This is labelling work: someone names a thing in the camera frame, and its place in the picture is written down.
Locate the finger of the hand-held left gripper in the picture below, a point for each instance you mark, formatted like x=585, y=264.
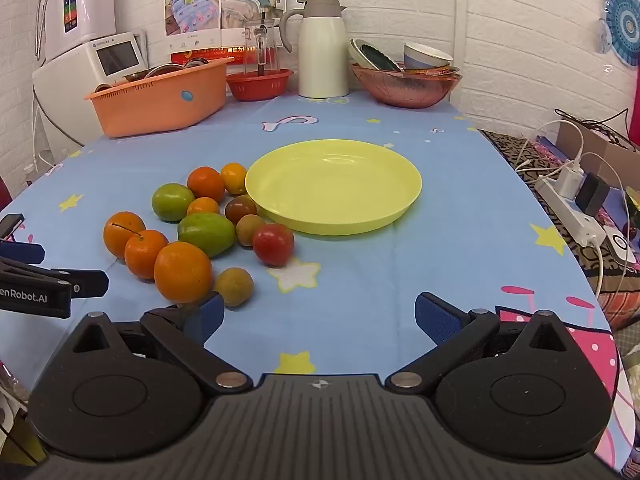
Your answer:
x=85, y=282
x=22, y=252

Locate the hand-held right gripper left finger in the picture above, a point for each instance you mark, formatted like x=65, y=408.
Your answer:
x=207, y=317

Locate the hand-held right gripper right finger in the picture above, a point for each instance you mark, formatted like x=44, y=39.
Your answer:
x=435, y=317

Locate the small brown fruit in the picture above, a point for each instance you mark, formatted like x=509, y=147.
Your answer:
x=233, y=286
x=248, y=229

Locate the large orange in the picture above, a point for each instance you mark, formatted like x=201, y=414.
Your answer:
x=183, y=272

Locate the orange with stem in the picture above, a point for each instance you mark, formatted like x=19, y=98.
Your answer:
x=120, y=235

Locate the green apple plate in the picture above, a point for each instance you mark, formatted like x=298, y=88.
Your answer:
x=206, y=234
x=172, y=202

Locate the small orange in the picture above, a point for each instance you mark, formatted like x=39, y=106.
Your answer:
x=203, y=206

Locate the dark red green plum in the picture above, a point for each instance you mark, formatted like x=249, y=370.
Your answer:
x=240, y=208

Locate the yellowish orange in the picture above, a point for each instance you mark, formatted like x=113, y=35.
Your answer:
x=233, y=178

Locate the yellow plastic plate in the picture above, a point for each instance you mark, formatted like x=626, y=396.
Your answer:
x=332, y=185

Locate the white appliance with screen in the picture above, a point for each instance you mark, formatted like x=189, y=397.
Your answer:
x=65, y=90

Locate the white power strip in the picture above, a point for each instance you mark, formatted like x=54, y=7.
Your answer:
x=575, y=215

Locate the patterned cloth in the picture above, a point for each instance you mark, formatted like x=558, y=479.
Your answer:
x=515, y=152

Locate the white charger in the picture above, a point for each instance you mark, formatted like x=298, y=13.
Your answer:
x=569, y=180

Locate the orange plastic basket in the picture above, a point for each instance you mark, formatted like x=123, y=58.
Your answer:
x=160, y=105

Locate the white round device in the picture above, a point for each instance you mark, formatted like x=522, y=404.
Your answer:
x=619, y=244

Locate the black adapter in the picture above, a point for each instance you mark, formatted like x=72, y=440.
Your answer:
x=592, y=194

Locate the metal plate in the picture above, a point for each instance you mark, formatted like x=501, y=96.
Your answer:
x=155, y=72

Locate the copper coloured bowl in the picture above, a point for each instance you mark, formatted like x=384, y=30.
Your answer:
x=405, y=91

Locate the cardboard box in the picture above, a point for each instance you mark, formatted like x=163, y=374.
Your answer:
x=600, y=152

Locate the red plastic bowl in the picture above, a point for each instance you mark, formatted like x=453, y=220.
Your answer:
x=260, y=85

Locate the patterned bowl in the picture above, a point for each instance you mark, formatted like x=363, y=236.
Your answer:
x=435, y=72

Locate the metal lid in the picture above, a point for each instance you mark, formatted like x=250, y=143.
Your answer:
x=196, y=62

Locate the white water purifier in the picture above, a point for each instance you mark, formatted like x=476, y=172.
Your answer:
x=80, y=5

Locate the white blue bowl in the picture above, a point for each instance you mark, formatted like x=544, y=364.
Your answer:
x=425, y=56

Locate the dark plate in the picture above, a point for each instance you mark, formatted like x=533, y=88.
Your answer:
x=382, y=59

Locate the white green dish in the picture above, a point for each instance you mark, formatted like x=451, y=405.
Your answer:
x=357, y=52

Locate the red bag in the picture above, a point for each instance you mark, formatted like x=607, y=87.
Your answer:
x=636, y=122

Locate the white thermos jug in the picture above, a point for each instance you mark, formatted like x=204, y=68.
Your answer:
x=322, y=55

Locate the blue round fan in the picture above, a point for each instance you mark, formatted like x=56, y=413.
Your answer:
x=625, y=25

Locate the red wall poster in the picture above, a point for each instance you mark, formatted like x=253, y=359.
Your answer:
x=210, y=54

